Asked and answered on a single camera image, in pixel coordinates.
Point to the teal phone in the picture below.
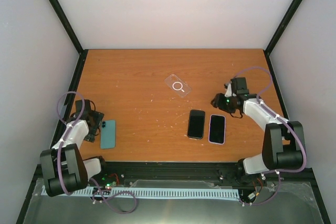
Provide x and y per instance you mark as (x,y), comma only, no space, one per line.
(108,134)

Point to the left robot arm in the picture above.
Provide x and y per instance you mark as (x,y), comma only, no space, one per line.
(68,150)

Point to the black phone case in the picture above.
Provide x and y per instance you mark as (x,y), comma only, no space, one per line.
(196,124)

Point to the light blue cable duct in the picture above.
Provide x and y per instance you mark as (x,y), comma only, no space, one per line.
(172,193)

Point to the clear magsafe phone case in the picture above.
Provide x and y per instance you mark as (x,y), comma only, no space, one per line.
(177,85)

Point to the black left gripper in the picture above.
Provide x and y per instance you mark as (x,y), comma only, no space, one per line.
(98,117)

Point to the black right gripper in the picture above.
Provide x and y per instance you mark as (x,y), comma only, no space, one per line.
(218,103)

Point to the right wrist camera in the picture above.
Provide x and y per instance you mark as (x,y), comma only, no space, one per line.
(228,87)

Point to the black aluminium frame rail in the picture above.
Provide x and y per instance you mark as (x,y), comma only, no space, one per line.
(221,174)

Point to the metal base plate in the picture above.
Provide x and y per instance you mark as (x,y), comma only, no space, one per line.
(276,203)

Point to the black screen phone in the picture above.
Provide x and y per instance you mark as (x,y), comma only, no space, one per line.
(196,124)

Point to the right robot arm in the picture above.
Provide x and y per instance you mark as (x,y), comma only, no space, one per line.
(283,145)

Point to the lavender phone case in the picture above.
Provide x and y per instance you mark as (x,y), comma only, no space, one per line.
(217,129)

